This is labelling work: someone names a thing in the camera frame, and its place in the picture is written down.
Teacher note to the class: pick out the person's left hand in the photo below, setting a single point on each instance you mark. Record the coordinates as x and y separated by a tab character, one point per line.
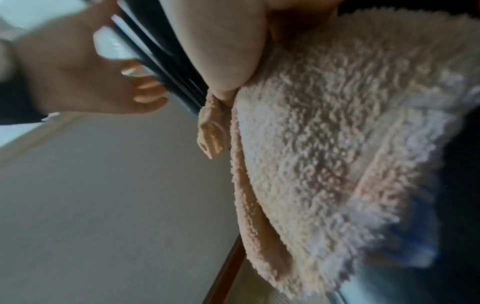
71	68

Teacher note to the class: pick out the person's right hand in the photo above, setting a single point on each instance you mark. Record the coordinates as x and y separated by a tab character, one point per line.
225	38

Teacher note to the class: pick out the black panel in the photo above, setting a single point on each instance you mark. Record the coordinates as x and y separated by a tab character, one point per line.
165	56

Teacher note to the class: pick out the cream fluffy cloth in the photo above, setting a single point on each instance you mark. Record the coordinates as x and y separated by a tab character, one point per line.
337	133

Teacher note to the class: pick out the person's left forearm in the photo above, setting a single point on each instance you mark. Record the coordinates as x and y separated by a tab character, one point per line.
17	98

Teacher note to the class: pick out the brown wooden trim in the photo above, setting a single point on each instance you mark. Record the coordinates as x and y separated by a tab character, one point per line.
225	273

